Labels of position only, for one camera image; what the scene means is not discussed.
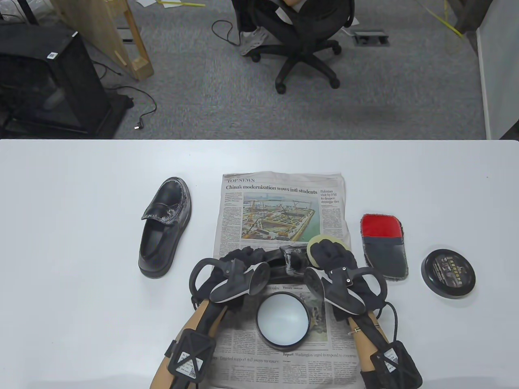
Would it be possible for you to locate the person's right hand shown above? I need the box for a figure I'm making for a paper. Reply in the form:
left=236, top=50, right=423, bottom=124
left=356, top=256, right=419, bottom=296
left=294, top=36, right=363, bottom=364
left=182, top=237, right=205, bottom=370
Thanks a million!
left=308, top=239, right=388, bottom=321

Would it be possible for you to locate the person's left hand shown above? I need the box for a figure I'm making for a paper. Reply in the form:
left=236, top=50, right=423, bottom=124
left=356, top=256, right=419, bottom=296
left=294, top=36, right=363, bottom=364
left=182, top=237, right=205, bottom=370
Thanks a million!
left=198, top=246, right=270, bottom=313

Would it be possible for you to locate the round yellow polishing sponge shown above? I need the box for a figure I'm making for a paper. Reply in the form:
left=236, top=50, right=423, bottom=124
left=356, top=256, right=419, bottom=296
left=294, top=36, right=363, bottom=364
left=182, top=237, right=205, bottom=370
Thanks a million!
left=307, top=235, right=352, bottom=260

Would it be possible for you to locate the black leather loafer shoe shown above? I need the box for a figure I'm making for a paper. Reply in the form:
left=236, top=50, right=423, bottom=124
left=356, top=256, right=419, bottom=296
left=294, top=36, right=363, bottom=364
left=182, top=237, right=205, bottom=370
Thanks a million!
left=259, top=244, right=313, bottom=285
left=138, top=177, right=191, bottom=278

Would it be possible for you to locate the red and grey polishing mitt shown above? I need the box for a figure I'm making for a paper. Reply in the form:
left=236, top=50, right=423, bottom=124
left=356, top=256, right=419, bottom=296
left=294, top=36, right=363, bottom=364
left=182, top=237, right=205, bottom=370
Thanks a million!
left=360, top=213, right=408, bottom=282

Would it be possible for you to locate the printed newspaper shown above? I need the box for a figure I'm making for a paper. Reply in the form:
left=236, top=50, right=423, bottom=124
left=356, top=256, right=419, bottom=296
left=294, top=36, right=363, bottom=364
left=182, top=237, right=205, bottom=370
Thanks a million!
left=207, top=172, right=364, bottom=389

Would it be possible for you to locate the round leather care cream jar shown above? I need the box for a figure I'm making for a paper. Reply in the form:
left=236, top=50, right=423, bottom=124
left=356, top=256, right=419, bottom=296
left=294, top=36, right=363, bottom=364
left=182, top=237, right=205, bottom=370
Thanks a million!
left=256, top=293, right=312, bottom=351

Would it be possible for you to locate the black cream jar lid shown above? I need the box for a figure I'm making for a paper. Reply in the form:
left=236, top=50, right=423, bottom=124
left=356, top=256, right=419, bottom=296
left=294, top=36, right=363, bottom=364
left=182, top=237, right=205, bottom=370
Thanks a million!
left=421, top=249, right=477, bottom=299

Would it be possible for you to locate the person's left forearm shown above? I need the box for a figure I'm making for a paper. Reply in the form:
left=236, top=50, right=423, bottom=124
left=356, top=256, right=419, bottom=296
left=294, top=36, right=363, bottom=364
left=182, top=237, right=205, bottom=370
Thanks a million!
left=150, top=300, right=229, bottom=389

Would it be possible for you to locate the black white left hand controller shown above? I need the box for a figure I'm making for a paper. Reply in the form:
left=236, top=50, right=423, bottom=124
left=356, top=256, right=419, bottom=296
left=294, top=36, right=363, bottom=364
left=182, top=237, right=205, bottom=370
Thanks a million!
left=189, top=259, right=271, bottom=304

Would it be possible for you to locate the black white hand controller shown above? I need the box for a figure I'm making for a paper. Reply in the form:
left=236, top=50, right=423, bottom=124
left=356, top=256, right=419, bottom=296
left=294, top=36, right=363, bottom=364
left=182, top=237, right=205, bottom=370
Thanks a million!
left=189, top=259, right=271, bottom=304
left=303, top=267, right=388, bottom=315

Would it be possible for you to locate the black white right hand controller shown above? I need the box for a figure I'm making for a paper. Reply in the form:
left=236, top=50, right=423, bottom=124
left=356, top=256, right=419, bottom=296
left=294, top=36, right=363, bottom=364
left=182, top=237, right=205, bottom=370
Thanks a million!
left=303, top=267, right=388, bottom=315

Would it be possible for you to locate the black swivel office chair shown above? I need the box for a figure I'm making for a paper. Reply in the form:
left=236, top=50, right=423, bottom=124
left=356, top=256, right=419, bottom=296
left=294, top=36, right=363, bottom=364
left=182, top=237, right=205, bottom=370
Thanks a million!
left=250, top=0, right=355, bottom=94

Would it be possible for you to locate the grey floor outlet box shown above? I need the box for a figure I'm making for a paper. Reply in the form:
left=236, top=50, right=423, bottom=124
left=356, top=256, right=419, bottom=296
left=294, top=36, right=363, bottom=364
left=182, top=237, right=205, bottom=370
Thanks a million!
left=352, top=29, right=390, bottom=46

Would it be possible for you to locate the white partition panel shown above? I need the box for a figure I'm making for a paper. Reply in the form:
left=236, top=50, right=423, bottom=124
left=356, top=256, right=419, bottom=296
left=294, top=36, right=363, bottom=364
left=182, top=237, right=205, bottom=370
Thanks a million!
left=476, top=0, right=519, bottom=140

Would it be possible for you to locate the yellow floor tape strip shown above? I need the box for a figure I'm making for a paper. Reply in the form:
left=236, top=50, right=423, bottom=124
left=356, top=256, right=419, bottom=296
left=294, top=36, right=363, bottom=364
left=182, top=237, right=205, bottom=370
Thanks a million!
left=422, top=0, right=465, bottom=38

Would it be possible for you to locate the black mesh cabinet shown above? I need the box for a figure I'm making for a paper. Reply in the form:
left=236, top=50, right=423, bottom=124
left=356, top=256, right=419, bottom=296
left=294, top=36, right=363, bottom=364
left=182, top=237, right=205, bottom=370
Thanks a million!
left=0, top=20, right=134, bottom=139

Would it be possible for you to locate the thin gold bracelet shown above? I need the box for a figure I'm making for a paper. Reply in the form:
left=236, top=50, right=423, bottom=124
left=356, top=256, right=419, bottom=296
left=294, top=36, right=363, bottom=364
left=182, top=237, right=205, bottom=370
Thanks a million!
left=349, top=323, right=382, bottom=336

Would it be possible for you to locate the black wrist module cable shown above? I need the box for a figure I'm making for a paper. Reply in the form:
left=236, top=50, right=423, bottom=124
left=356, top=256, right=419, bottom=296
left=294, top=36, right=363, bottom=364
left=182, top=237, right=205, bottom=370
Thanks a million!
left=383, top=301, right=401, bottom=346

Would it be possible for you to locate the black left wrist camera module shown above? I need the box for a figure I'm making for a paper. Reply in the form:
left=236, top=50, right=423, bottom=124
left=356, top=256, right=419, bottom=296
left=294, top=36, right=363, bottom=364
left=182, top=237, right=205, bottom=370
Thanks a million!
left=164, top=328, right=217, bottom=381

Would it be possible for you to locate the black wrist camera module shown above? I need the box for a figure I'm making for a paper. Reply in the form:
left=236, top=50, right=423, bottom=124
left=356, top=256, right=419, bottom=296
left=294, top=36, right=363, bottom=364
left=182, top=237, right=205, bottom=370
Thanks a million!
left=164, top=328, right=217, bottom=381
left=360, top=340, right=423, bottom=389

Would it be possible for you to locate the black right wrist camera module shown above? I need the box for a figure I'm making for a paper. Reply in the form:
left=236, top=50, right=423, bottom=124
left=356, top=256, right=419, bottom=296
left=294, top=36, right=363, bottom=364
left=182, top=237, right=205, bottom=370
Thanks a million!
left=360, top=340, right=423, bottom=389

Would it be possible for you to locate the black cable with plug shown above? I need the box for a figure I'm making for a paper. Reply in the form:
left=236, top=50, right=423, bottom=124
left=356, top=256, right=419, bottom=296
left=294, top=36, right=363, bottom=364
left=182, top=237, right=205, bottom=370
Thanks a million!
left=91, top=61, right=158, bottom=131

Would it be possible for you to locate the thin black floor cable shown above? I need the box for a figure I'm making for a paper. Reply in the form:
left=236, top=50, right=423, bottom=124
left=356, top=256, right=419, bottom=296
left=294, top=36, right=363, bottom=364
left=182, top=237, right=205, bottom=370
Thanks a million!
left=212, top=19, right=244, bottom=46

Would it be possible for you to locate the light wooden frame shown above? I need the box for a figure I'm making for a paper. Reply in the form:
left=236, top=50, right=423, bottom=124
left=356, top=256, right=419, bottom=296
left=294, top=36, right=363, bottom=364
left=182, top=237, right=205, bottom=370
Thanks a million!
left=51, top=0, right=154, bottom=81

